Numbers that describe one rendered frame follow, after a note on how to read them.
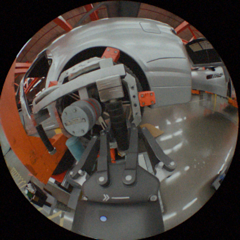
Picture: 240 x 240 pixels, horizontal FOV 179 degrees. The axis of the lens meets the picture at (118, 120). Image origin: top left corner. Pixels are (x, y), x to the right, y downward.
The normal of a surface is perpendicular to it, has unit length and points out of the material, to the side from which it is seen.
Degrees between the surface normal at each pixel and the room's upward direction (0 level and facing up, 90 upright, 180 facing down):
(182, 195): 0
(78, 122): 90
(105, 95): 90
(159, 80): 90
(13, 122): 90
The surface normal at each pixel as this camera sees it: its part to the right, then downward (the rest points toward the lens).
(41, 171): 0.98, -0.18
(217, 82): -0.82, 0.36
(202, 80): -0.98, 0.20
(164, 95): -0.02, 0.39
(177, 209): -0.21, -0.90
